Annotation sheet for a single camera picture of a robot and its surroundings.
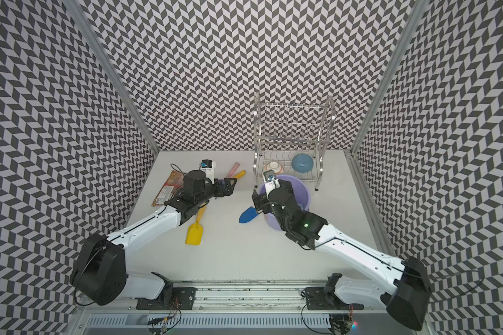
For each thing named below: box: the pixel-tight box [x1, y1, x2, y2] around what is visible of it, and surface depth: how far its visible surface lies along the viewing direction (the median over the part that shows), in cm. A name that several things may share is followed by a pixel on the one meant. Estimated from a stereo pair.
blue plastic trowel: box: [238, 205, 259, 224], surface depth 96 cm
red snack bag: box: [151, 169, 184, 207], surface depth 99 cm
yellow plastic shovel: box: [185, 205, 207, 246], surface depth 88 cm
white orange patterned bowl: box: [265, 161, 283, 175], surface depth 101 cm
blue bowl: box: [291, 153, 314, 173], surface depth 106 cm
